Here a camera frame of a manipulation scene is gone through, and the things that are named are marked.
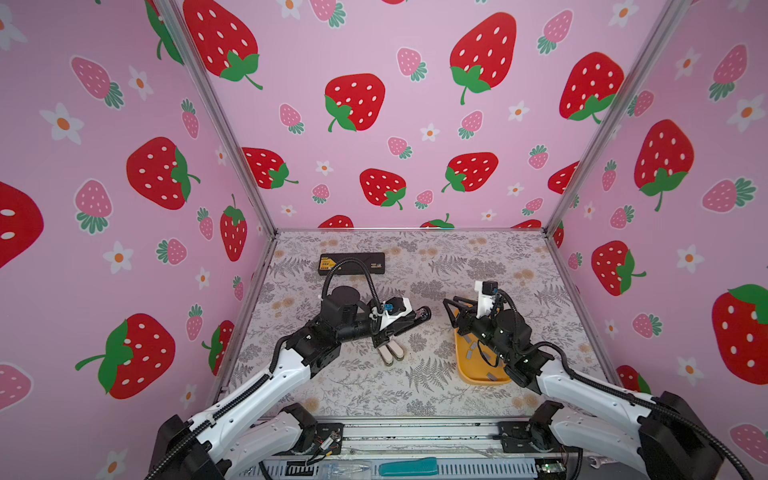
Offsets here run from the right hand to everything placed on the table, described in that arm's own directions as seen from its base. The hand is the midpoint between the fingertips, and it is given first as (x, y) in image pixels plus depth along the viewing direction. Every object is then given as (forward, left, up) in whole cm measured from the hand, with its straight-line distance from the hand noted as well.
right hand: (448, 300), depth 78 cm
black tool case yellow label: (+24, +25, -16) cm, 38 cm away
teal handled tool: (-35, +4, -19) cm, 40 cm away
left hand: (-7, +10, +4) cm, 13 cm away
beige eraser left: (-10, +16, -17) cm, 25 cm away
